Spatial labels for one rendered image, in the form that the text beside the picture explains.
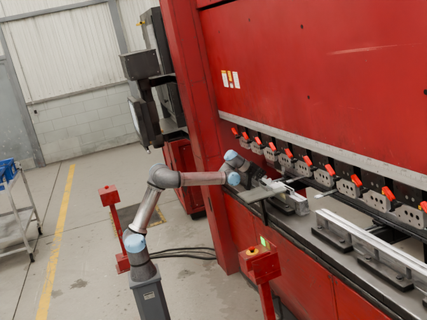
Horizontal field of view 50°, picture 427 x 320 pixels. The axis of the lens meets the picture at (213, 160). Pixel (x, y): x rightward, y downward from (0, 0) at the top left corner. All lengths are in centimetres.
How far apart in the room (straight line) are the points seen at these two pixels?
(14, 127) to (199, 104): 657
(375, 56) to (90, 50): 802
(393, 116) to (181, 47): 202
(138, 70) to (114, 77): 595
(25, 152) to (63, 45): 221
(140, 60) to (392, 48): 222
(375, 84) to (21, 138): 847
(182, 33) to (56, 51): 621
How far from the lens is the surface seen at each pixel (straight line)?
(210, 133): 358
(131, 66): 355
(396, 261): 212
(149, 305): 273
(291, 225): 267
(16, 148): 978
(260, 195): 281
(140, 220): 270
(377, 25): 178
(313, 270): 257
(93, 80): 949
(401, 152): 182
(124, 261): 450
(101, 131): 963
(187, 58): 348
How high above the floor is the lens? 205
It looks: 16 degrees down
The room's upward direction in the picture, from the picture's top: 12 degrees counter-clockwise
